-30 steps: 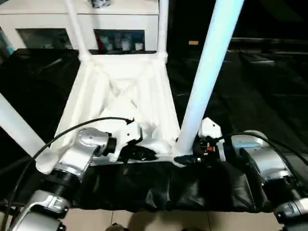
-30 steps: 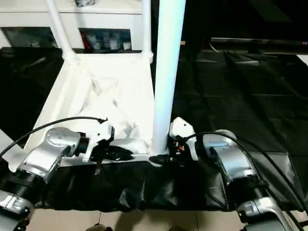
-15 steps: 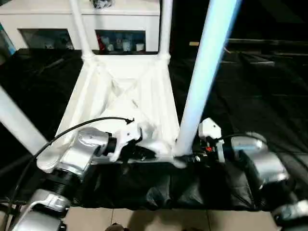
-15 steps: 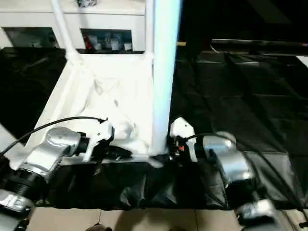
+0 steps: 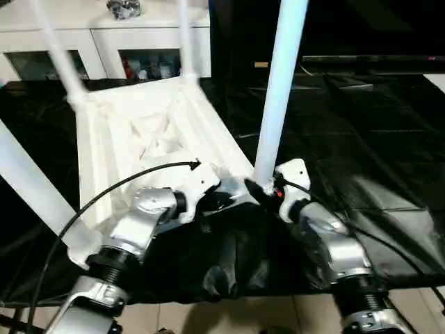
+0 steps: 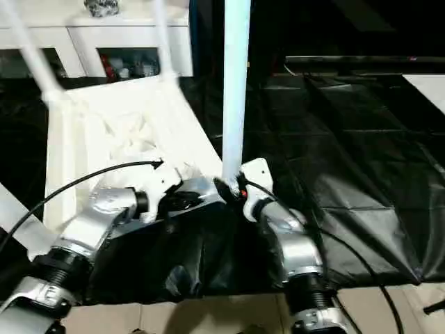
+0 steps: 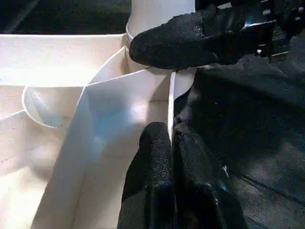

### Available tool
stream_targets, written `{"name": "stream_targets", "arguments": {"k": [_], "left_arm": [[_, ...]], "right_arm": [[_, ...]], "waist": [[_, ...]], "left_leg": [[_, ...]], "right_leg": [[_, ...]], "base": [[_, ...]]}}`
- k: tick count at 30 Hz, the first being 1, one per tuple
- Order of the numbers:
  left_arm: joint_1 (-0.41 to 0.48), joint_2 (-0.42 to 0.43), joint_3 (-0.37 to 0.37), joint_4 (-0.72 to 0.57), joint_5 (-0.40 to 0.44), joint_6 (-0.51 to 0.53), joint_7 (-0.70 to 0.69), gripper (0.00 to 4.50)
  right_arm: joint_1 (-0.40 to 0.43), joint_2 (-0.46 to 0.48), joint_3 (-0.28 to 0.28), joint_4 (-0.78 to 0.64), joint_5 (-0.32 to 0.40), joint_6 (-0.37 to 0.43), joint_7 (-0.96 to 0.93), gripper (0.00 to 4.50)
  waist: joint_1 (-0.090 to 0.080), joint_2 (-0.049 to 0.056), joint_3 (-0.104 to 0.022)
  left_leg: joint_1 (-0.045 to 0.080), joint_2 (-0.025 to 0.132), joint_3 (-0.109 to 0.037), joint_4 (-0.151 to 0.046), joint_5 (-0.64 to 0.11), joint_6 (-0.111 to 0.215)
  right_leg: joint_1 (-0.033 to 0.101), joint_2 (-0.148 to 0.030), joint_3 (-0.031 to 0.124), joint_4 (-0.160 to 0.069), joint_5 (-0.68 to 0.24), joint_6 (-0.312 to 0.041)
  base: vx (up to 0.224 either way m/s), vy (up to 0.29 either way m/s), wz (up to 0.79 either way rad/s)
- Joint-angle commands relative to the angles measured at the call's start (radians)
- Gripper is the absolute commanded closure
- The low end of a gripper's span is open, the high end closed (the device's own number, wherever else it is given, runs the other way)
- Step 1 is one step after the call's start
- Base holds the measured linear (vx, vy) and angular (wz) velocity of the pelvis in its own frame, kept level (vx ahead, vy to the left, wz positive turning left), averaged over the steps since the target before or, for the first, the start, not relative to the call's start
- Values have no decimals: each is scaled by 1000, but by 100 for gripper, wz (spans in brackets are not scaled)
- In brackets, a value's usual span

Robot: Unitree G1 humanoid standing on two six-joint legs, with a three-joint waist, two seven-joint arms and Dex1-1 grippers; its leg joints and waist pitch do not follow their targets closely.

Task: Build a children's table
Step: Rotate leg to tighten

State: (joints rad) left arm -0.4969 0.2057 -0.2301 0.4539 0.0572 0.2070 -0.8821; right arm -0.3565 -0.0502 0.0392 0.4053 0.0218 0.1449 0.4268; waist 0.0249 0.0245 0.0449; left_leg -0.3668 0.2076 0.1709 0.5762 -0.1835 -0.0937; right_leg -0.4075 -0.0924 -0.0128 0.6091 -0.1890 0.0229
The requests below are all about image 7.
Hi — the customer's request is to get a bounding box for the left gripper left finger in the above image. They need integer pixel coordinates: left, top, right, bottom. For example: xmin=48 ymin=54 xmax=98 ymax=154
xmin=119 ymin=121 xmax=176 ymax=229

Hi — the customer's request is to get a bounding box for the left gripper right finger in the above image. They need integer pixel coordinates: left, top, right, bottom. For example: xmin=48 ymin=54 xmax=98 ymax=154
xmin=173 ymin=115 xmax=244 ymax=229

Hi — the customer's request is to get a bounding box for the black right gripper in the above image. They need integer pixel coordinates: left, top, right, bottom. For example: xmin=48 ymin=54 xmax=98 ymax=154
xmin=203 ymin=0 xmax=305 ymax=64

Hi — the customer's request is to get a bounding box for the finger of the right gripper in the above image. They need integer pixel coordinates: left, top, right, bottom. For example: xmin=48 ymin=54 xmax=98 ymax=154
xmin=130 ymin=6 xmax=221 ymax=71

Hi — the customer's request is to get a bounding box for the white plastic table leg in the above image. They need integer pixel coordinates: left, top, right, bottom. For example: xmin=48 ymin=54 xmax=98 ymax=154
xmin=125 ymin=0 xmax=196 ymax=72

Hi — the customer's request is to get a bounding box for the white plastic table top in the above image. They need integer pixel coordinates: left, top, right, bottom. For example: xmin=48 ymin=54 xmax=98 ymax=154
xmin=0 ymin=33 xmax=199 ymax=229

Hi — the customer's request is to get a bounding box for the black work mat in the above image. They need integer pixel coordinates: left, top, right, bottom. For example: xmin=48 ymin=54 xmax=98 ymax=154
xmin=0 ymin=0 xmax=305 ymax=229

